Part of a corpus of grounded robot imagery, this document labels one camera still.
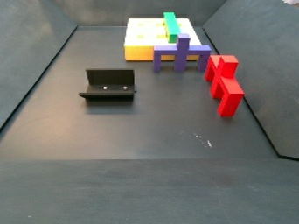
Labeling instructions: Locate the yellow slotted board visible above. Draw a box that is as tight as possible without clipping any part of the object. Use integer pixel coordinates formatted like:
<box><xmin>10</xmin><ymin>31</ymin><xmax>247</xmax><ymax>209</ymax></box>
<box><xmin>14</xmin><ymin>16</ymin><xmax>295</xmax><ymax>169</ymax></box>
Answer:
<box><xmin>124</xmin><ymin>18</ymin><xmax>201</xmax><ymax>61</ymax></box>

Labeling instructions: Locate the purple cross-shaped block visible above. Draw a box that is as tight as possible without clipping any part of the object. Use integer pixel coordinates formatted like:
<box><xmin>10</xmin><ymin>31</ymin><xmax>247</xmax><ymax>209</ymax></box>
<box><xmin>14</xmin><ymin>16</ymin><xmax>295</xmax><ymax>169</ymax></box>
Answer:
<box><xmin>153</xmin><ymin>33</ymin><xmax>211</xmax><ymax>72</ymax></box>

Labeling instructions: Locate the red cross-shaped block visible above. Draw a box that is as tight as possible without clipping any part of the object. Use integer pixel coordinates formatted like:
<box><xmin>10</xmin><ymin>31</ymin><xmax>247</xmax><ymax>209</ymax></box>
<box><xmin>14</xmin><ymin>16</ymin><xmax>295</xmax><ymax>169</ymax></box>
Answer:
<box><xmin>204</xmin><ymin>55</ymin><xmax>244</xmax><ymax>117</ymax></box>

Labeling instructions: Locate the green rectangular bar block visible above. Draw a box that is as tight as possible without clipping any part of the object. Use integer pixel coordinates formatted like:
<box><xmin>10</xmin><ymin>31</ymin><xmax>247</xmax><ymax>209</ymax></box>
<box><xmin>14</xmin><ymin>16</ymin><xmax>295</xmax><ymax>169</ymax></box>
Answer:
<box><xmin>163</xmin><ymin>12</ymin><xmax>181</xmax><ymax>43</ymax></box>

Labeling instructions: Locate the black angle bracket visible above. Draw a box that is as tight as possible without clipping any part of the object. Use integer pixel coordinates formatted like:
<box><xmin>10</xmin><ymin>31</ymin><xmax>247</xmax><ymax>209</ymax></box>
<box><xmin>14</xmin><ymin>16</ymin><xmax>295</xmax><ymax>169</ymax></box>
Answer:
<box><xmin>79</xmin><ymin>68</ymin><xmax>136</xmax><ymax>100</ymax></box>

